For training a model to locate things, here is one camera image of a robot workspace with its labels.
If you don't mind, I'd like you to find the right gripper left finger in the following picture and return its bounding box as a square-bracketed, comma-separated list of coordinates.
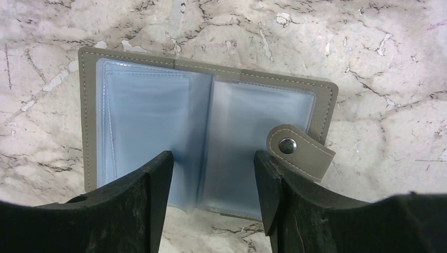
[1, 151, 174, 252]

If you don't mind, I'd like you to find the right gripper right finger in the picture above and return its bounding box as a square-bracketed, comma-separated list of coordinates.
[254, 151, 446, 252]

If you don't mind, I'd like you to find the grey leather card holder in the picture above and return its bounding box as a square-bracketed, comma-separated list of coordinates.
[78, 47, 338, 220]

